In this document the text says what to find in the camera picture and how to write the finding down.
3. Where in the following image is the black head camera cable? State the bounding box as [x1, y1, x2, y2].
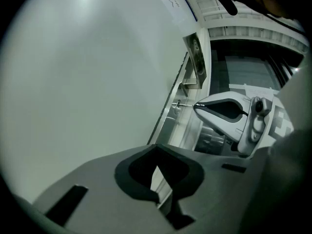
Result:
[265, 12, 307, 35]

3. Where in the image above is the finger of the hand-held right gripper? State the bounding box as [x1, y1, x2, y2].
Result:
[194, 105, 248, 143]
[194, 92, 253, 115]

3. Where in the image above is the white door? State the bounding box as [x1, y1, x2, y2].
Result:
[1, 0, 210, 204]

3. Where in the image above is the blue door sign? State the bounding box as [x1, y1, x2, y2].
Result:
[180, 0, 198, 22]

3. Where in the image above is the white paper sheet with writing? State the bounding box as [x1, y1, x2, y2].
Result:
[147, 0, 188, 25]

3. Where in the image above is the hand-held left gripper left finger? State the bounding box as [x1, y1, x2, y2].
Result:
[32, 144, 176, 234]

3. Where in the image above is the white taped paper notice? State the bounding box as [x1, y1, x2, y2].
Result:
[229, 83, 281, 99]

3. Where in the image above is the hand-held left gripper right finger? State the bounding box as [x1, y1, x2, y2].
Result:
[156, 144, 254, 234]

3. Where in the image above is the silver door lock plate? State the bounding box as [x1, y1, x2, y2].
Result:
[147, 51, 203, 153]

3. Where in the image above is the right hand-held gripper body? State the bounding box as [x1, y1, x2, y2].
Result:
[237, 96, 294, 156]

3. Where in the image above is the black framed glass double door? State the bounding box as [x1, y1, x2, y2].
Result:
[208, 38, 307, 156]

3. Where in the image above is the silver door lever handle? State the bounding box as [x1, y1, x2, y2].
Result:
[180, 32, 208, 98]

